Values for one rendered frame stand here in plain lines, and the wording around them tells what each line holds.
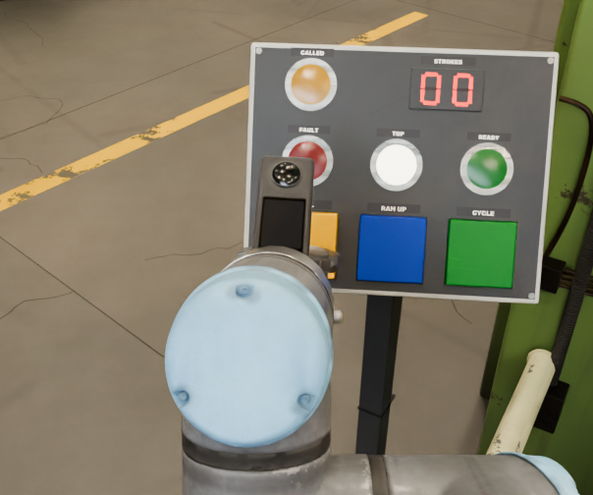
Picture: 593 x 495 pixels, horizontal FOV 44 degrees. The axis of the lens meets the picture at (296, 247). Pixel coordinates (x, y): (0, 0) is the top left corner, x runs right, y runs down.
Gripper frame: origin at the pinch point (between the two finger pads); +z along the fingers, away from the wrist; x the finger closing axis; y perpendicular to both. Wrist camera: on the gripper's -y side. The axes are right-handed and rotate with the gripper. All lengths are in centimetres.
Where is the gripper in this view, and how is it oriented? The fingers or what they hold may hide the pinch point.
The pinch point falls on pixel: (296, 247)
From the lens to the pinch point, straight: 75.3
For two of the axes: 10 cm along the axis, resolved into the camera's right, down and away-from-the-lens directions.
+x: 10.0, 0.5, -0.7
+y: -0.4, 9.9, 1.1
